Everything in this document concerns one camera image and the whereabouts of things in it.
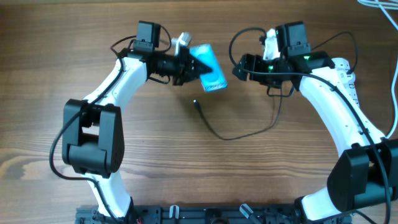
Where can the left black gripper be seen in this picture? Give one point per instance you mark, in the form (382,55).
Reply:
(185,70)

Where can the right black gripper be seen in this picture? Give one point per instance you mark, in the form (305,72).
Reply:
(248,58)

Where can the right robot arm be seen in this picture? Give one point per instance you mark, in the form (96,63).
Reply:
(366,171)

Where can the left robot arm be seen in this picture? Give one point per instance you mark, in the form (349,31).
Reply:
(92,133)

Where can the white power strip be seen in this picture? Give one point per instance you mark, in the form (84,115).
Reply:
(349,81)

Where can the black mounting rail base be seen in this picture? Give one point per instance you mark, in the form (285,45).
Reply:
(269,214)

